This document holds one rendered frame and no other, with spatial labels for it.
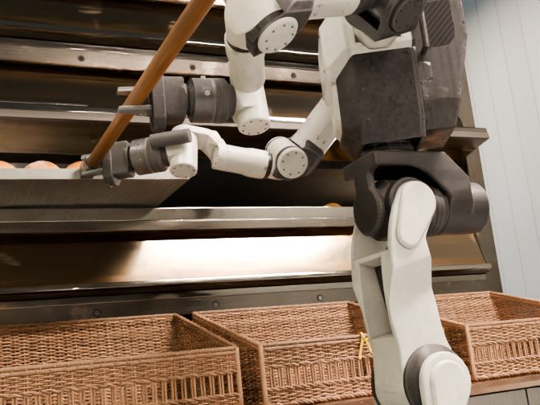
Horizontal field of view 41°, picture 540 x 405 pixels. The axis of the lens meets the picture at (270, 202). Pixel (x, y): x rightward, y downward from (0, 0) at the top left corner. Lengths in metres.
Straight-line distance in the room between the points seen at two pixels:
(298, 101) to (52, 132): 0.87
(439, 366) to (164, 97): 0.72
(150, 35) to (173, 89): 0.98
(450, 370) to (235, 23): 0.74
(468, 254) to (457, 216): 1.21
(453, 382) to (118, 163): 0.92
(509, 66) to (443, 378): 4.01
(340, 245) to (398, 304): 1.07
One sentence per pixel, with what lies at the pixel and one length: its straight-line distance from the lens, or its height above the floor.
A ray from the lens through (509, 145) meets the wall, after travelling 5.21.
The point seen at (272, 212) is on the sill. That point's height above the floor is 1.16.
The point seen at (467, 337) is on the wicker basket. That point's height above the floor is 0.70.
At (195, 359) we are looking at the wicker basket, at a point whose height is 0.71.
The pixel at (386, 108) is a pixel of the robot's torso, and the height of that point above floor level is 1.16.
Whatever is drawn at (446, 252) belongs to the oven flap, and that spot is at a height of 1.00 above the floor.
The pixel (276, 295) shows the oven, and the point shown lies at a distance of 2.32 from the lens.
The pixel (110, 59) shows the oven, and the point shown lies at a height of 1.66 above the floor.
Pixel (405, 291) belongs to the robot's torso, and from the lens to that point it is 1.43.
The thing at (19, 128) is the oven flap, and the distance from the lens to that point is 2.13.
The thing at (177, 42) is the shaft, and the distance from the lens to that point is 1.15.
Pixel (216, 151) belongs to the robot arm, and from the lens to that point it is 1.76.
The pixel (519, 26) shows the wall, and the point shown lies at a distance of 5.22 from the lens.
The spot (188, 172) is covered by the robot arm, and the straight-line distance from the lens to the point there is 1.72.
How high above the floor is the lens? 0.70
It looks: 12 degrees up
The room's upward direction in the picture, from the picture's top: 6 degrees counter-clockwise
